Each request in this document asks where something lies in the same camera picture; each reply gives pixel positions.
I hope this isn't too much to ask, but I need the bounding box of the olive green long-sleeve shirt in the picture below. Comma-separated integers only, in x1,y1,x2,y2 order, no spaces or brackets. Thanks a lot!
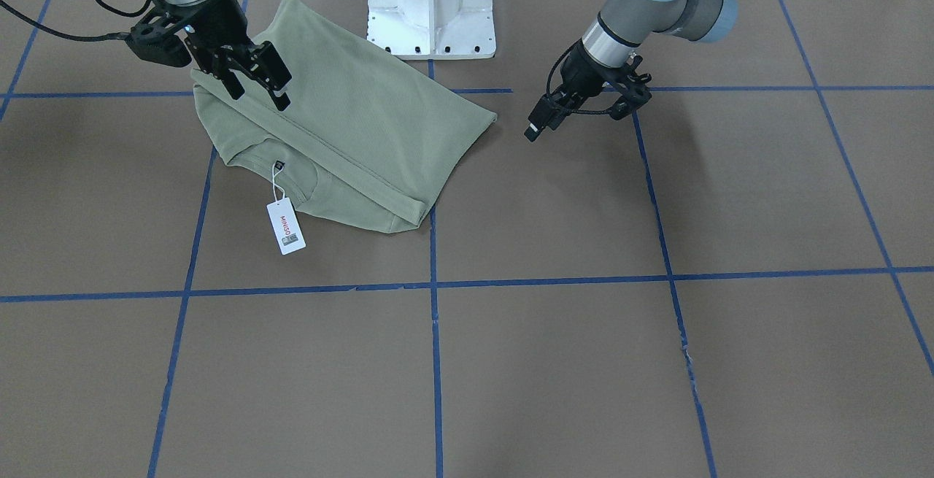
190,0,497,234

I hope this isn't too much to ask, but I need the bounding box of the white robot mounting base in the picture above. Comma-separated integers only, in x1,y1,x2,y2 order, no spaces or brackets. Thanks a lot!
366,0,497,61

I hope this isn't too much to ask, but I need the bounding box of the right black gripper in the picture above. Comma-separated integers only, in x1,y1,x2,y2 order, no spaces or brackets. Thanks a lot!
124,0,293,112

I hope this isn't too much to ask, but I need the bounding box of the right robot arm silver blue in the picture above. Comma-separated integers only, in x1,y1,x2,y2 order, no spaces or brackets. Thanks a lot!
124,0,292,111

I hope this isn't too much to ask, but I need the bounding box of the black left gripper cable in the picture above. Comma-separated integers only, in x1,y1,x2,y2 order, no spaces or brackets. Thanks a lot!
546,40,636,117

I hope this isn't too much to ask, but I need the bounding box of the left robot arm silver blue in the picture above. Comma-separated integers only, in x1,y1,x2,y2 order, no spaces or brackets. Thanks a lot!
525,0,738,141

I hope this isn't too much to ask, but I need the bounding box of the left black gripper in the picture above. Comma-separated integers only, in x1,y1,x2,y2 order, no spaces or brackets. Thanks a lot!
524,40,652,142

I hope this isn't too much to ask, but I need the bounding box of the white shirt hang tag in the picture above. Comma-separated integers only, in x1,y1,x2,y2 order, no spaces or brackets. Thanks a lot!
266,160,306,255

